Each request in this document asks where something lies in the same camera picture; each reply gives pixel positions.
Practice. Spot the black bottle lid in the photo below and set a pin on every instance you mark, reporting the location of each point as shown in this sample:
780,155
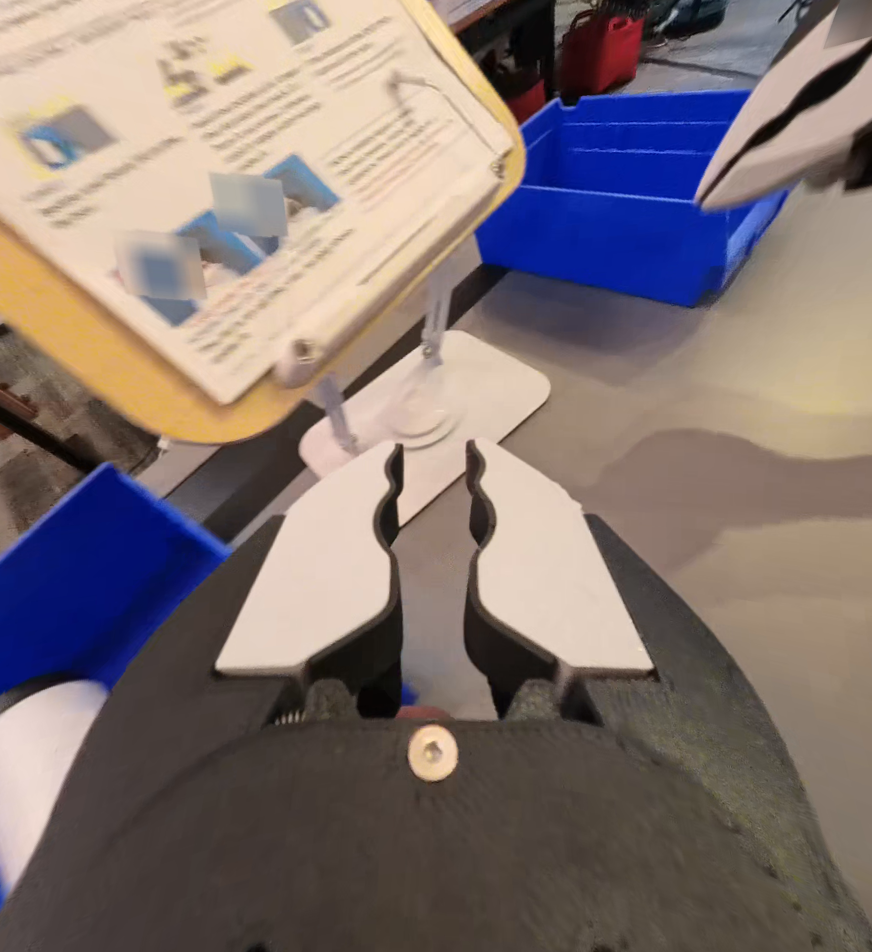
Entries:
27,693

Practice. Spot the white bottle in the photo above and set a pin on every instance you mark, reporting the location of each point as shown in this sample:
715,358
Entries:
27,774

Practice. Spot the red container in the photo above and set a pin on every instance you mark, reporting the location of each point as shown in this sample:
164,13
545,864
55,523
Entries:
526,98
603,52

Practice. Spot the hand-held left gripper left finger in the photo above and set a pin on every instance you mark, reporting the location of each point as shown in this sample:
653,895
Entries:
317,580

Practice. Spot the wooden display board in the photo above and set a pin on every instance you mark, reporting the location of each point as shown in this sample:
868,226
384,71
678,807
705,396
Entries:
124,380

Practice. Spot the blue plastic bin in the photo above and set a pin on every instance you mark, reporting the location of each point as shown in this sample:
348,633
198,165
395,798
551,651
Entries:
79,580
630,223

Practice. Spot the printed paper sheet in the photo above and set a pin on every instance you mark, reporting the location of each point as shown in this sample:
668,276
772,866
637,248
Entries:
228,164

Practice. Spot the clear round stand foot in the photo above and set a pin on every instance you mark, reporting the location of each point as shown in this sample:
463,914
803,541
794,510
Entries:
424,421

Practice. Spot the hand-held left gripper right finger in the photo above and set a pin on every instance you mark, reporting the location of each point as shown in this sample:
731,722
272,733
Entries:
555,580

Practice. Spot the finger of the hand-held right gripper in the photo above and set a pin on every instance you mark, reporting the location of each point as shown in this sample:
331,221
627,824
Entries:
838,45
831,134

